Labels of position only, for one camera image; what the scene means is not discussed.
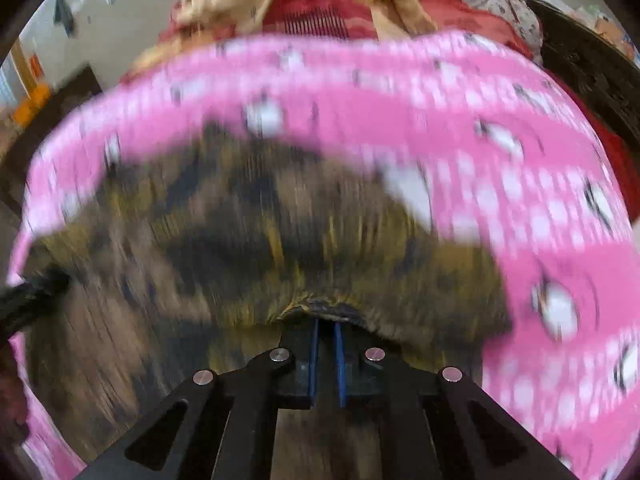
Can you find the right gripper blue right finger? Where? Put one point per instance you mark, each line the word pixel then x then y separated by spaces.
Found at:
pixel 434 425

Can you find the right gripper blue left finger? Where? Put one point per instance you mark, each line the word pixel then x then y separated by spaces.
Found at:
pixel 219 426

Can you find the dark floral patterned garment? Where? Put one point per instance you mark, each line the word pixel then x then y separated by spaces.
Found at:
pixel 195 259

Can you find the person left hand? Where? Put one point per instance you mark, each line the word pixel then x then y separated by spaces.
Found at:
pixel 14 407

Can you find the orange box on table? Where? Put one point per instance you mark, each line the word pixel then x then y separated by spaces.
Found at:
pixel 29 108

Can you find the pink penguin bed cover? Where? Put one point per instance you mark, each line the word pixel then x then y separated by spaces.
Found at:
pixel 508 159

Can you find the dark teal hanging cloth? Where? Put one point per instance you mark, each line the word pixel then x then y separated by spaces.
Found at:
pixel 63 17

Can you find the red orange floral blanket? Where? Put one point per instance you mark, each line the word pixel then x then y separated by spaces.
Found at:
pixel 199 23

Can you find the dark carved wooden headboard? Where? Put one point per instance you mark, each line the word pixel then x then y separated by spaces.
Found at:
pixel 606 81

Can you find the clutter on headboard shelf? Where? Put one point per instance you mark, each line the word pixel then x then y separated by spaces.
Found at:
pixel 602 25

